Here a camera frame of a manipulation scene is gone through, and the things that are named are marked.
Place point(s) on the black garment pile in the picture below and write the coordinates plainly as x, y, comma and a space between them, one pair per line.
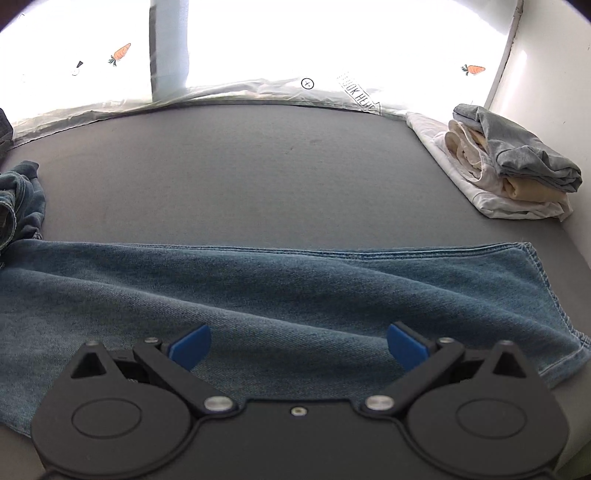
6, 133

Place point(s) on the white printed storage bag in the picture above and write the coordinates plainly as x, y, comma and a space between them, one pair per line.
65, 61

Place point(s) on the blue denim jeans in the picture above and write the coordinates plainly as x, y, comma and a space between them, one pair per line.
284, 323

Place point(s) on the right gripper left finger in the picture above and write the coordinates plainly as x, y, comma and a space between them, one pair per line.
170, 364

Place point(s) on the folded white garment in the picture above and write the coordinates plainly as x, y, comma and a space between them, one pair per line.
431, 133

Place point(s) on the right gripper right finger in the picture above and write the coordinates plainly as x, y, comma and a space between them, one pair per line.
424, 361

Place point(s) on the folded beige garment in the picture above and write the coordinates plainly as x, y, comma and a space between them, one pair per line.
469, 151

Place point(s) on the folded grey garment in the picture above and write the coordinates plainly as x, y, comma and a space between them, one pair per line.
517, 152

